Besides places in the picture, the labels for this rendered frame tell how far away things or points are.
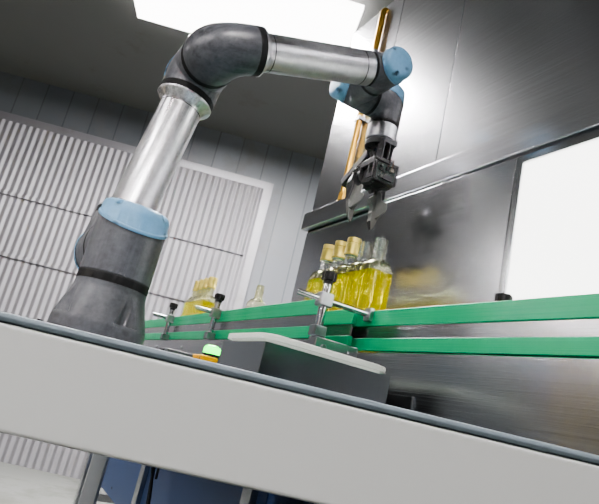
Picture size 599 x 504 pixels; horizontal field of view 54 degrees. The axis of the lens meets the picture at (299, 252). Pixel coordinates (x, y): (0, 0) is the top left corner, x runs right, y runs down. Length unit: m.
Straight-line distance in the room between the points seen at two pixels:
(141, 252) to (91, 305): 0.11
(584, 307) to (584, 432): 0.16
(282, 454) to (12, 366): 0.09
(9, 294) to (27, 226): 0.51
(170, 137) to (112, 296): 0.38
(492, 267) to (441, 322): 0.24
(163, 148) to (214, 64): 0.19
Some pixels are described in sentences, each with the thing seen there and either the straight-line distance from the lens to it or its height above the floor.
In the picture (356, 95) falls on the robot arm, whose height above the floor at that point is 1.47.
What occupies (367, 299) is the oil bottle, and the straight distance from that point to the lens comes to 1.24.
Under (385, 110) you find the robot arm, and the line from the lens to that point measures 1.48.
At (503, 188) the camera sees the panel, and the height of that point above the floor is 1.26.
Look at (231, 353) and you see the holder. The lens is 0.95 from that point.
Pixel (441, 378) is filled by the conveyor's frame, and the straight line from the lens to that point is 0.95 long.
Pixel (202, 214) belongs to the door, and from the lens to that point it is 4.66.
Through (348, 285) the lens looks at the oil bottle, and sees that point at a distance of 1.31.
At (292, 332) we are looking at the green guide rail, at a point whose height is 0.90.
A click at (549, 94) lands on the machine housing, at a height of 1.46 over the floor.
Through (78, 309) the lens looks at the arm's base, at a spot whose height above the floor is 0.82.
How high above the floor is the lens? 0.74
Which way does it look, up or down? 15 degrees up
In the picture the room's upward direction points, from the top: 13 degrees clockwise
